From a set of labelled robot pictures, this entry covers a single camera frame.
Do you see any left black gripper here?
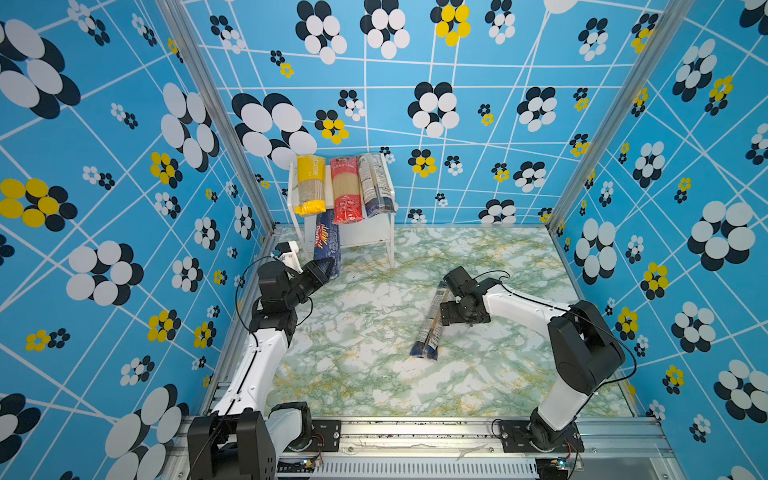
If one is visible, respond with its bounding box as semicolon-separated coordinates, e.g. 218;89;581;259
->
282;256;331;312

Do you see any clear noodle bag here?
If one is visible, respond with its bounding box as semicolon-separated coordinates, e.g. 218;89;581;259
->
410;280;450;360
357;153;396;218

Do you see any dark blue spaghetti bag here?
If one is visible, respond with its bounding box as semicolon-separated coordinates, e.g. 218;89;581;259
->
313;209;341;280

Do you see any red spaghetti bag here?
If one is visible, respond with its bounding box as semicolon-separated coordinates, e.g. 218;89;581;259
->
330;157;363;225

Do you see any yellow spaghetti bag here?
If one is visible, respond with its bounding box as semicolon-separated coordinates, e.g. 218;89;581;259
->
295;155;326;217

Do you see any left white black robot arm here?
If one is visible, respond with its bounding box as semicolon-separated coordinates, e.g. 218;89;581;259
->
187;258;335;479

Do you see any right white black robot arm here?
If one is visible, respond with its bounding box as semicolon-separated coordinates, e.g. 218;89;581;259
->
440;267;626;450

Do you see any white two-tier metal shelf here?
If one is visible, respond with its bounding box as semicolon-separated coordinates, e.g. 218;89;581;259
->
286;162;395;268

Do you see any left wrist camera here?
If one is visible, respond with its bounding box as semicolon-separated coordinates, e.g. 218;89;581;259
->
272;241;303;274

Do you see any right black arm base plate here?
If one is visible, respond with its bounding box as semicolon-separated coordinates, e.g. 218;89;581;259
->
491;419;585;455

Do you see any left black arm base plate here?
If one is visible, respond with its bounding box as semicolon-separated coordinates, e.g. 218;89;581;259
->
288;419;342;453

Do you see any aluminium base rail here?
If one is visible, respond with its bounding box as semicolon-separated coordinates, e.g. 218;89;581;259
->
164;417;685;479

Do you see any left aluminium corner post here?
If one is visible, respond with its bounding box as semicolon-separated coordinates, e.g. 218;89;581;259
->
157;0;275;237

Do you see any aluminium corner post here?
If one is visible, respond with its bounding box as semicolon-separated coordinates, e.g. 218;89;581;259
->
157;0;275;237
547;0;695;237

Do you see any right aluminium corner post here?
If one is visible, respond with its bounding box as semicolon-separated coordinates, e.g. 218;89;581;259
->
547;0;695;237

